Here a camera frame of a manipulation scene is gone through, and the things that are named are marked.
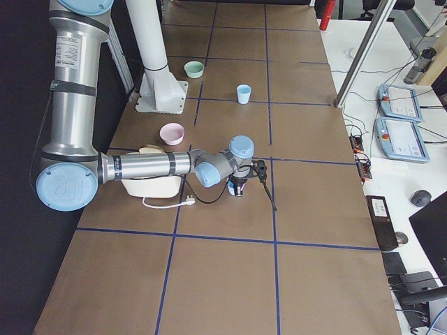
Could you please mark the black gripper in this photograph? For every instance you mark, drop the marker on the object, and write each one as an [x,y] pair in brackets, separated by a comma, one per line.
[239,182]

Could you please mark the light blue cup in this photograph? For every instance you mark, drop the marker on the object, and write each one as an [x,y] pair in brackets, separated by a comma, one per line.
[243,93]
[230,188]

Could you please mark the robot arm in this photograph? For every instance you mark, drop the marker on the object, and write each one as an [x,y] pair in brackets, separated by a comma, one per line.
[72,169]

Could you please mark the cream toaster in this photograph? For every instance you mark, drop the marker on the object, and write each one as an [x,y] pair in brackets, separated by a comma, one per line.
[142,187]

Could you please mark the pink bowl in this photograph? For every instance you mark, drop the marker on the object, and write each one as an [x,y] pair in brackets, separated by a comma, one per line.
[172,133]

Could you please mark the toast slice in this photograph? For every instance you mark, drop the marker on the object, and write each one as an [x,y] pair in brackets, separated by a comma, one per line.
[151,149]

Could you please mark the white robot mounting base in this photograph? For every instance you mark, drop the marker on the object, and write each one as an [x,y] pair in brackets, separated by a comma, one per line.
[160,92]

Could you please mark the green bowl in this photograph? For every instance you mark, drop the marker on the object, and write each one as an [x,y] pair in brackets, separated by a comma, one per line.
[194,69]

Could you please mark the black power supply box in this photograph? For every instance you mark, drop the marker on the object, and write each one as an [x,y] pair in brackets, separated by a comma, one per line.
[381,221]

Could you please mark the teach pendant tablet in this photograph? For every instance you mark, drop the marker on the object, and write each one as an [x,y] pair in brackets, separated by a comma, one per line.
[400,139]
[400,102]

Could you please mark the paper cup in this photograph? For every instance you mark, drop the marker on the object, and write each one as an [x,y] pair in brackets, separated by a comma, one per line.
[352,52]

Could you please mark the black computer mouse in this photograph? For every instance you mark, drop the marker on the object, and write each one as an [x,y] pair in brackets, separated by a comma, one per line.
[421,198]

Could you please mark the aluminium frame post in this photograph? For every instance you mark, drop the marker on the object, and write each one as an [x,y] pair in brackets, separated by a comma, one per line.
[372,33]

